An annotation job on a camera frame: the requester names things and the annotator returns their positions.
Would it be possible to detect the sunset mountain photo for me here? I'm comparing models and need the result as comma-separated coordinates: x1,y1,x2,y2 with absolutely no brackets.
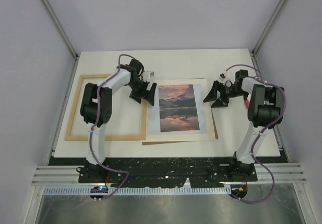
147,84,207,135

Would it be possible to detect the red handled screwdriver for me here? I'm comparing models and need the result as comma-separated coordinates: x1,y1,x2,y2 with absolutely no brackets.
244,98,250,109

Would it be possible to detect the brown hardboard backing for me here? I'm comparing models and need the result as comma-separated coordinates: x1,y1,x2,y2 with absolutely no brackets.
142,77,219,146

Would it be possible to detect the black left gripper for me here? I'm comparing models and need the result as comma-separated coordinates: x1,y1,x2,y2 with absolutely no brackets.
128,80,157,106

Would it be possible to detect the aluminium corner post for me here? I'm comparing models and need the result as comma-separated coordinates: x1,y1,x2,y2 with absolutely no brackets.
40,0,78,60
251,0,289,57

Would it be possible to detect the wooden picture frame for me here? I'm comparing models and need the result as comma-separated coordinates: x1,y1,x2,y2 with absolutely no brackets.
64,74,147,141

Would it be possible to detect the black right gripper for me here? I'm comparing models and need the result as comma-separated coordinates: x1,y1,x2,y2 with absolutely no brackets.
203,81,248,108

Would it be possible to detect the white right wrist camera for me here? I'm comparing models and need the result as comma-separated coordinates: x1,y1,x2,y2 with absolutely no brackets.
219,71,230,84

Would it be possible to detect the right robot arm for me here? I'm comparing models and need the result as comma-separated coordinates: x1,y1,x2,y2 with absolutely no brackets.
203,69,286,182

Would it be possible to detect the aluminium rail across front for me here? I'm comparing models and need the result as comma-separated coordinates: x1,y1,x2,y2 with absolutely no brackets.
32,163,306,186

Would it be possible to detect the left aluminium corner post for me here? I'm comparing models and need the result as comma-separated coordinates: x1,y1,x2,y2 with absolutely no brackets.
40,0,78,60

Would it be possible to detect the right aluminium corner post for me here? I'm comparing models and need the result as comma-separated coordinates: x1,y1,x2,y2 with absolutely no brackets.
251,0,289,57

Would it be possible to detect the cream mat board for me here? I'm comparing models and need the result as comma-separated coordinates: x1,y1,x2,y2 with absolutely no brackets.
139,78,216,143

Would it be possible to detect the white slotted cable duct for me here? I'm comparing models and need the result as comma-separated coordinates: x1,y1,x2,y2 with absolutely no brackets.
43,185,231,196

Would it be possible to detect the black speckled base plate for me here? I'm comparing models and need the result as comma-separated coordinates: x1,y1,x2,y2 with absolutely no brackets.
49,157,258,188

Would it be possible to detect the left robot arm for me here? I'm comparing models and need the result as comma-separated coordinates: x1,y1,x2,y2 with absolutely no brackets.
77,54,157,183

